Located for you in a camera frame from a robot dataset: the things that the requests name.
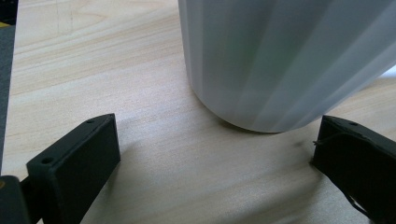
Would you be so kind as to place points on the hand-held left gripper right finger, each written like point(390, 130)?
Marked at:
point(358, 161)

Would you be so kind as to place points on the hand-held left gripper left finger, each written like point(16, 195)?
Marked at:
point(77, 161)

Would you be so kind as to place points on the white ribbed cup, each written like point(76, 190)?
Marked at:
point(274, 62)

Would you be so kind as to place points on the white paper label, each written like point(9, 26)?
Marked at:
point(390, 73)

